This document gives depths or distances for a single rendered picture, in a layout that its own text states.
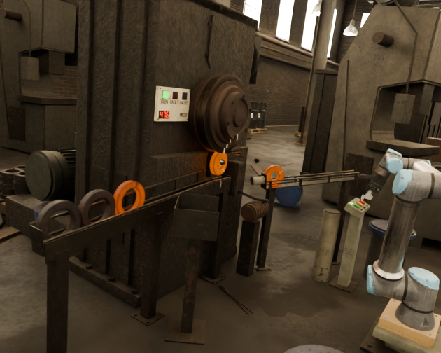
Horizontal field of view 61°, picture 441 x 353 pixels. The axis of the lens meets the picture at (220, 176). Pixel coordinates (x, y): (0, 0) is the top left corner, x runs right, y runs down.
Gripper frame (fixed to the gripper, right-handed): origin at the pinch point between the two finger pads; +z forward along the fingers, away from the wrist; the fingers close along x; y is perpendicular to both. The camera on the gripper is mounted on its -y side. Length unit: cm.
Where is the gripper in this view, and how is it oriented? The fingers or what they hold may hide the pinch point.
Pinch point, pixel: (361, 198)
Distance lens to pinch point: 266.3
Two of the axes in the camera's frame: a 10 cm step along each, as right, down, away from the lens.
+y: 7.4, 5.3, -4.2
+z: -3.8, 8.4, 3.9
